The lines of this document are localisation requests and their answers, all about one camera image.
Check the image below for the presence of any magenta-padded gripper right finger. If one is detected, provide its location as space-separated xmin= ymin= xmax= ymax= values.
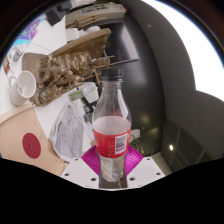
xmin=124 ymin=144 xmax=166 ymax=190

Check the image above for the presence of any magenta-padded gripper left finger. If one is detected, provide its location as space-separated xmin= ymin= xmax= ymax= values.
xmin=59 ymin=144 xmax=101 ymax=190

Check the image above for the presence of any clear red-labelled drink bottle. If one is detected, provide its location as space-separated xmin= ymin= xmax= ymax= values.
xmin=91 ymin=68 xmax=133 ymax=184

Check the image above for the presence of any grey printed newspaper sheet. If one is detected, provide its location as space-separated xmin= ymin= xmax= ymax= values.
xmin=49 ymin=99 xmax=96 ymax=161

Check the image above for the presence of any flat round red coaster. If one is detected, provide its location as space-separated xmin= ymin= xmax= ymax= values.
xmin=21 ymin=132 xmax=42 ymax=160

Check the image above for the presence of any light wooden board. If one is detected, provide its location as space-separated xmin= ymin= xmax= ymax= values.
xmin=0 ymin=101 xmax=68 ymax=176

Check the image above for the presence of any white bottle with green label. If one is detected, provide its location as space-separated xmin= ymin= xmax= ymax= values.
xmin=68 ymin=87 xmax=88 ymax=103

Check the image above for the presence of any golden sculpture on wooden base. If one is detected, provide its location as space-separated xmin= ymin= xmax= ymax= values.
xmin=22 ymin=27 xmax=113 ymax=107

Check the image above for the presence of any white ceramic mug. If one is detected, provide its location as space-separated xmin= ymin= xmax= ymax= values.
xmin=8 ymin=70 xmax=37 ymax=107

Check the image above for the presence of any wooden easel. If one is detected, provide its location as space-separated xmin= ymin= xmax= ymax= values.
xmin=84 ymin=49 xmax=140 ymax=86

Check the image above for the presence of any small white jar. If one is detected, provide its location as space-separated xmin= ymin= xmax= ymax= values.
xmin=12 ymin=44 xmax=26 ymax=63

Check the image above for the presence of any white cabinet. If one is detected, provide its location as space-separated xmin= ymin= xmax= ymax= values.
xmin=64 ymin=2 xmax=128 ymax=28

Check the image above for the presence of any black wall screen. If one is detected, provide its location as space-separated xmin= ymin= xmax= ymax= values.
xmin=99 ymin=19 xmax=141 ymax=68

